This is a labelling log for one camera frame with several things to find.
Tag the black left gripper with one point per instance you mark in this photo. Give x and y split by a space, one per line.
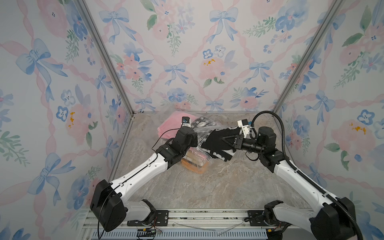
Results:
194 143

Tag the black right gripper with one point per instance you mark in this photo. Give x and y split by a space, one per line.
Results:
237 146

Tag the black white patterned blanket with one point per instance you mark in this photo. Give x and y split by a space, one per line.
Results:
216 148

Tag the pink fluffy blanket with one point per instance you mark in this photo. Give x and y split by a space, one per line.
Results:
170 126

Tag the clear plastic vacuum bag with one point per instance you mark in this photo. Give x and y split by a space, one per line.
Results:
165 150

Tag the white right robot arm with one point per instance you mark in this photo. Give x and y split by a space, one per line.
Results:
330 217

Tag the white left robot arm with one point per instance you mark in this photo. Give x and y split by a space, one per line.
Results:
111 201

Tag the white round bag valve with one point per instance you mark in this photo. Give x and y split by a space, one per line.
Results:
202 124

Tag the orange cream striped blanket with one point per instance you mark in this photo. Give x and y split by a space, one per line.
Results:
196 161

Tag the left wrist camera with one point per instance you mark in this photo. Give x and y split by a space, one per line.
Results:
186 122

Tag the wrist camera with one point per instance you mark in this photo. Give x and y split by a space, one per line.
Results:
246 129
186 122

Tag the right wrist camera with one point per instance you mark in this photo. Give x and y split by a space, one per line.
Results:
246 129

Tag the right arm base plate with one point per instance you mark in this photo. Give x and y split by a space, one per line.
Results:
258 218

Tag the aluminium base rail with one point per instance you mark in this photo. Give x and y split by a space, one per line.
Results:
197 224

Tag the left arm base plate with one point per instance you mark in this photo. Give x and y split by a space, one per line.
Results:
157 218

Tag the left aluminium corner post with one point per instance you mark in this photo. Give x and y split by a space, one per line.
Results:
90 23

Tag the aluminium corner post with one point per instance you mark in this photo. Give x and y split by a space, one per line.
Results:
90 23
311 49

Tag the right aluminium corner post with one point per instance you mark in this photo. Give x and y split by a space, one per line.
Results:
311 49

